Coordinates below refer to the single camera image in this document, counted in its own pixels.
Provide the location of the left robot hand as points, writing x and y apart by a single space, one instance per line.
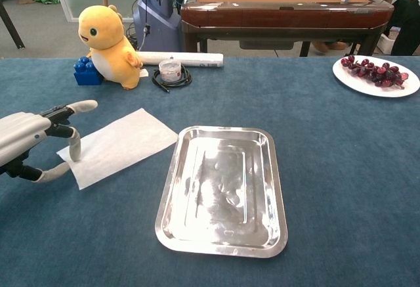
19 132

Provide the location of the white paper napkin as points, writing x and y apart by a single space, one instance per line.
124 142

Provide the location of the white rectangular bar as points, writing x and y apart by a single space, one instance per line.
197 59

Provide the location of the silver metal tray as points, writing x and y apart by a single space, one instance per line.
223 191

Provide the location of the blue building block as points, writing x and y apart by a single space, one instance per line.
86 76

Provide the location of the black table leg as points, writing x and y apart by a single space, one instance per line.
11 26

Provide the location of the yellow plush dinosaur toy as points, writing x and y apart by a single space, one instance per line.
108 54

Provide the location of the small clear plastic jar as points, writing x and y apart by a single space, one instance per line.
170 72

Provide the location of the brown mahjong table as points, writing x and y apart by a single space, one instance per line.
279 16

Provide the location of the blue felt table cover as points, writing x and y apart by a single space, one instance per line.
328 168

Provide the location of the white round plate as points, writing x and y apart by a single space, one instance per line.
361 86

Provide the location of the red grape bunch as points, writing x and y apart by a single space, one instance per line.
377 72

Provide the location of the seated person in black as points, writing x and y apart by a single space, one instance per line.
407 24

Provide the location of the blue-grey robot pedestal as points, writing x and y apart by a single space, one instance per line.
157 21

